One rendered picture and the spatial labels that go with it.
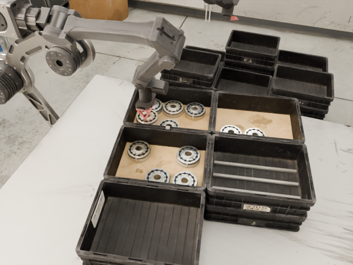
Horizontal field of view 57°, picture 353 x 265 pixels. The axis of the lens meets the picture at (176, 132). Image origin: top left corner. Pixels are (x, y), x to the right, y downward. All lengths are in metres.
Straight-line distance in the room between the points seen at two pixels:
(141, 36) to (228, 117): 0.84
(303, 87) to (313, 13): 1.80
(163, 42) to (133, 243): 0.71
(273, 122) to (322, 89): 0.96
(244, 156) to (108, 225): 0.65
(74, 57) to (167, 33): 0.65
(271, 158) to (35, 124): 2.11
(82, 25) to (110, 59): 2.56
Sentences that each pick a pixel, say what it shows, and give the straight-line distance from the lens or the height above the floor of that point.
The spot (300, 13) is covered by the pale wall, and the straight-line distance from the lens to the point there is 4.23.
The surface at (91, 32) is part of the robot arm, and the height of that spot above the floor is 1.46.
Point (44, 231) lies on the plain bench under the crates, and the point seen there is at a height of 0.70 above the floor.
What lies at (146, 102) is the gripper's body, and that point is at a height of 1.01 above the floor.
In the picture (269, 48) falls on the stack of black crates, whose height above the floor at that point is 0.49.
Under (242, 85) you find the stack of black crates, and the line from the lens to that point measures 2.63.
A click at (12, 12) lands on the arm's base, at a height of 1.49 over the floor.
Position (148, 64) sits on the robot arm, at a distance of 1.14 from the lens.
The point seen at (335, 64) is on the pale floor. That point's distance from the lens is 3.87.
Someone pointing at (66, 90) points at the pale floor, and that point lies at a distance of 3.30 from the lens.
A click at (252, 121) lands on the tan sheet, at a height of 0.83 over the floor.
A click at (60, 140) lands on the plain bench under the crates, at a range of 1.80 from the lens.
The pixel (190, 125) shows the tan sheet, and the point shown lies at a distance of 1.60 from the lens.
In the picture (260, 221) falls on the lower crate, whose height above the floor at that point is 0.75.
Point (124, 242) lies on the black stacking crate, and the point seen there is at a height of 0.83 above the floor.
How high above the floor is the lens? 1.95
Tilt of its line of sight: 46 degrees down
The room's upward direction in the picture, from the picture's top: straight up
